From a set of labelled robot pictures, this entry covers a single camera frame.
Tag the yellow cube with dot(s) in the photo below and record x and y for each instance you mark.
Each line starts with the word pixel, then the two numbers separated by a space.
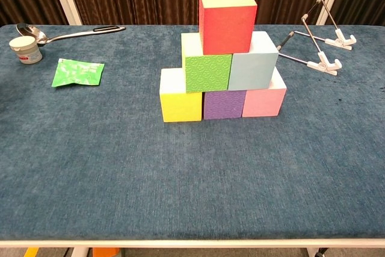
pixel 182 108

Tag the green cube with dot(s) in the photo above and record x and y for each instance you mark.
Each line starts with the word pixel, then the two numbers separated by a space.
pixel 207 73

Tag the pink cube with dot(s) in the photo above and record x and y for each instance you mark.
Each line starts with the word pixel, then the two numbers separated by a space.
pixel 263 103

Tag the light blue cube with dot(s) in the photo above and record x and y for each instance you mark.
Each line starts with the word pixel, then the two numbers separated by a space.
pixel 252 69

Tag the red cube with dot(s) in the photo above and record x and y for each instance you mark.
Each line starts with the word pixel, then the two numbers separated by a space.
pixel 227 28

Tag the purple cube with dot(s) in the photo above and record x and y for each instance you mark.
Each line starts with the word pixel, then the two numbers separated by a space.
pixel 224 105

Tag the blue table mat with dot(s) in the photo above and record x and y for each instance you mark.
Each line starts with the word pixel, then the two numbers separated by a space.
pixel 210 193

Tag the green foil packet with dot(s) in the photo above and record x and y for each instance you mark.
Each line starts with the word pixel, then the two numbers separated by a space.
pixel 78 72

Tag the small white jar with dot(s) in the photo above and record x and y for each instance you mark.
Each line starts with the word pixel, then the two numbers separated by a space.
pixel 25 50

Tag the metal ladle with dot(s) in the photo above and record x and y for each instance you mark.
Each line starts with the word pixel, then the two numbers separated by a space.
pixel 30 32

